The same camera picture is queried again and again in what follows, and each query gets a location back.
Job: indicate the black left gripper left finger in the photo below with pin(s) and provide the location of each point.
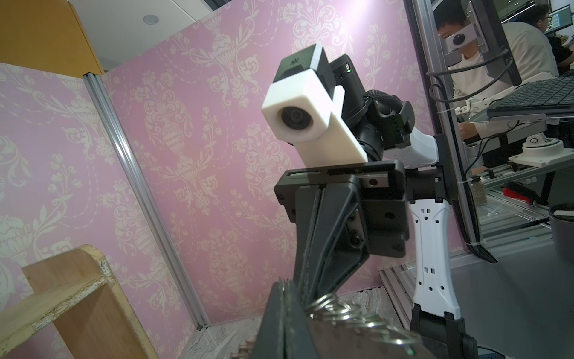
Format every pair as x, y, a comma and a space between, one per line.
270, 341

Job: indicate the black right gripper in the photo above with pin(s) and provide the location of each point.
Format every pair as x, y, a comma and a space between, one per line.
342, 214

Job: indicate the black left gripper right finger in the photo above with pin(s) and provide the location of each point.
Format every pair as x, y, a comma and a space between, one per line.
297, 337

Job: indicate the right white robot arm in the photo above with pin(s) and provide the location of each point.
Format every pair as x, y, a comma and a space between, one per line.
385, 127

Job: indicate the black monitor on arm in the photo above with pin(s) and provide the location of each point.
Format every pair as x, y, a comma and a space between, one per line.
492, 42

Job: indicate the seated person white shirt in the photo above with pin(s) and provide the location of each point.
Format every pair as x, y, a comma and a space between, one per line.
529, 47

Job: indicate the wooden two-tier shelf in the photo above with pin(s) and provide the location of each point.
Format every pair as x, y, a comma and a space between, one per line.
78, 293

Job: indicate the grey cylindrical cup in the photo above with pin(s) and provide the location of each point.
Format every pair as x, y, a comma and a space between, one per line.
561, 222

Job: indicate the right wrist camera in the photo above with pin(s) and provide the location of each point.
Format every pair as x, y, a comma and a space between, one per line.
303, 107

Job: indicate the aluminium corner post right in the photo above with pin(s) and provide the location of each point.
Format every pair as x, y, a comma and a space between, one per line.
120, 143

